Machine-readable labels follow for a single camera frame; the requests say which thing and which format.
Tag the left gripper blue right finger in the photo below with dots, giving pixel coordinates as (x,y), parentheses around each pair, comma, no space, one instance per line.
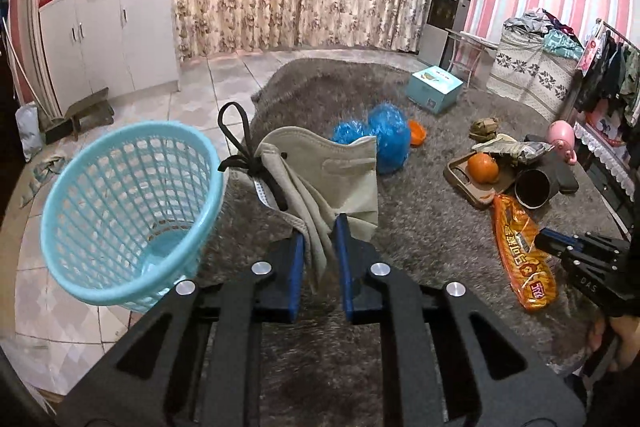
(362,302)

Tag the water dispenser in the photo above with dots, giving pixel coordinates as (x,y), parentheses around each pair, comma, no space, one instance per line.
(443,18)

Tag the green rag on floor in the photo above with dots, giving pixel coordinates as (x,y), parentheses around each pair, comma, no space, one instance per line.
(43,173)

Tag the brown tray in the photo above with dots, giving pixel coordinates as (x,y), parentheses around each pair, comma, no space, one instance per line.
(479,195)

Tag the low shelf lace cover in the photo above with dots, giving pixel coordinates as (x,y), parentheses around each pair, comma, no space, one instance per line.
(615,180)

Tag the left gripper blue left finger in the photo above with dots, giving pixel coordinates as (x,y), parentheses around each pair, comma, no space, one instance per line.
(280,290)

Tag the orange snack bag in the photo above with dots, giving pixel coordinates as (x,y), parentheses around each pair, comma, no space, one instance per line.
(529,274)

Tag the pile of clothes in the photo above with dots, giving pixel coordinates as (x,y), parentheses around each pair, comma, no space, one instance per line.
(557,39)

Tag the black cylinder cup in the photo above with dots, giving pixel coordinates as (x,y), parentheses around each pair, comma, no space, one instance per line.
(535,186)

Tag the white plastic bag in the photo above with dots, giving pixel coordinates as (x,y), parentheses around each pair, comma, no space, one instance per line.
(27,122)

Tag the orange fruit on tray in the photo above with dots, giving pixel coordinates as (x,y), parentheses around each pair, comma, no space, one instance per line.
(483,169)

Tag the person's right hand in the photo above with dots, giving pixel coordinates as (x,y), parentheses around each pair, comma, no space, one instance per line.
(627,329)

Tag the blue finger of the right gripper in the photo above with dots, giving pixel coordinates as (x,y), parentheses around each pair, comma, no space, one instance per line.
(559,245)

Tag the beige cloth bag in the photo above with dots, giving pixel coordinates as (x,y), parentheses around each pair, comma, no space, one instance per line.
(308,181)

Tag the light blue plastic basket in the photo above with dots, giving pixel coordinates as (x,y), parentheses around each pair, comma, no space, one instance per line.
(128,217)

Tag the clothes rack with clothes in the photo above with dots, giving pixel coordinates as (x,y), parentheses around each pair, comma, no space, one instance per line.
(604,91)

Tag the small wooden stool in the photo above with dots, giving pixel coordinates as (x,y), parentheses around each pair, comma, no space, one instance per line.
(95,104)

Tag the black flat case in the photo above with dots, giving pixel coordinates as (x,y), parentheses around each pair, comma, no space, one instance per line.
(568,182)

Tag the patterned covered chest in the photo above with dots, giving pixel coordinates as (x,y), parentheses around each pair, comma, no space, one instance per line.
(526,72)

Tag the folding metal table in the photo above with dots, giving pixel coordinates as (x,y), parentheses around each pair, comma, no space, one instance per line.
(467,52)

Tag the blue plastic bag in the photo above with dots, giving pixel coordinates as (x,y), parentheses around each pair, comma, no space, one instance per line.
(391,130)

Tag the small orange bowl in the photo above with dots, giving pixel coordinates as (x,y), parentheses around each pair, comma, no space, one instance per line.
(418,133)

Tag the white cabinet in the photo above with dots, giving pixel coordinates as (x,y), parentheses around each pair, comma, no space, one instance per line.
(116,46)

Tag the pink pig cup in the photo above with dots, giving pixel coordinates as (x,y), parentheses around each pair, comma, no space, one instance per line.
(561,136)

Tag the teal cardboard box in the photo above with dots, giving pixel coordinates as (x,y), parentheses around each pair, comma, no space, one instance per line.
(434,89)

